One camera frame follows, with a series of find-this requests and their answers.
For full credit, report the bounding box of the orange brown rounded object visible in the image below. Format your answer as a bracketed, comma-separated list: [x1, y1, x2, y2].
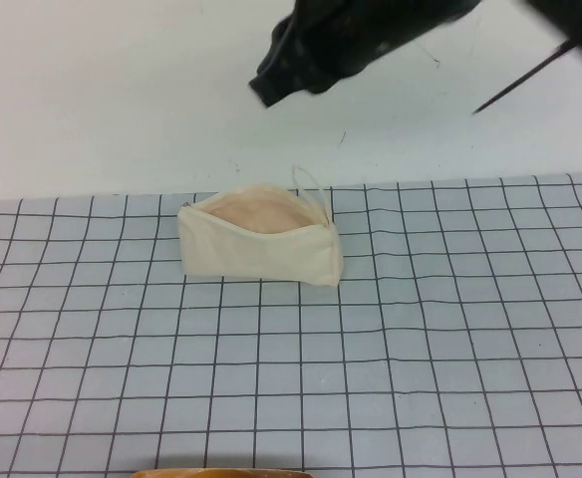
[130, 466, 318, 478]

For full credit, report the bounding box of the cream fabric pencil case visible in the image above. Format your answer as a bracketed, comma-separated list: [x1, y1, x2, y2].
[176, 162, 345, 289]

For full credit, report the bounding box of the light blue grid mat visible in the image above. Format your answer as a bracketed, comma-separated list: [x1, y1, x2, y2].
[0, 170, 582, 478]

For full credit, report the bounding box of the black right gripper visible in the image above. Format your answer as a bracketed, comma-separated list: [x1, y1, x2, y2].
[248, 0, 428, 109]

